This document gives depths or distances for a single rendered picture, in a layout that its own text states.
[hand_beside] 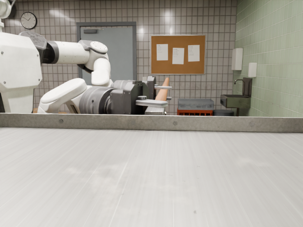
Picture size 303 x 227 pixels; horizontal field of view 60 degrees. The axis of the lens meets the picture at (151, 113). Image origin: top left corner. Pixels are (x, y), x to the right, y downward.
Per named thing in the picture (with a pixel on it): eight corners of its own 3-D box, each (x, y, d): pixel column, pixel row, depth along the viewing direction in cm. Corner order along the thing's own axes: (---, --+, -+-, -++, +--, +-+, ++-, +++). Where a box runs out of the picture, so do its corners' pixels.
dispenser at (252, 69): (256, 77, 361) (257, 62, 358) (250, 77, 362) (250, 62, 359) (254, 77, 370) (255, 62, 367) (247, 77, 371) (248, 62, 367)
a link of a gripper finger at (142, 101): (159, 107, 48) (135, 104, 52) (169, 106, 50) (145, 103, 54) (159, 98, 48) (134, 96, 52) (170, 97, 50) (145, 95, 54)
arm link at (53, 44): (54, 73, 107) (20, 74, 97) (44, 61, 111) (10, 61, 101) (61, 48, 101) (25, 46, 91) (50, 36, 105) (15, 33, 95)
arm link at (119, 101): (125, 147, 51) (86, 136, 58) (155, 137, 58) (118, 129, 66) (123, 81, 49) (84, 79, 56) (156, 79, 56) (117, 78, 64)
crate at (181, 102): (213, 110, 446) (213, 101, 444) (178, 109, 450) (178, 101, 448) (210, 106, 485) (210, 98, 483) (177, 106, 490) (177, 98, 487)
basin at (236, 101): (248, 141, 395) (252, 78, 379) (223, 140, 397) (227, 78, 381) (240, 133, 440) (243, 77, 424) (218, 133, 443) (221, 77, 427)
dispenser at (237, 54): (241, 70, 435) (243, 47, 429) (235, 70, 436) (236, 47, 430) (237, 70, 462) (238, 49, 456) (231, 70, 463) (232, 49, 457)
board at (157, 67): (204, 74, 496) (206, 34, 483) (150, 74, 503) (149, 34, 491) (204, 74, 498) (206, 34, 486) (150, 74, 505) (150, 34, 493)
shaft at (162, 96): (165, 80, 222) (165, 77, 221) (169, 80, 221) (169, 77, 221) (149, 119, 53) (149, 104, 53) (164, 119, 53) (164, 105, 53)
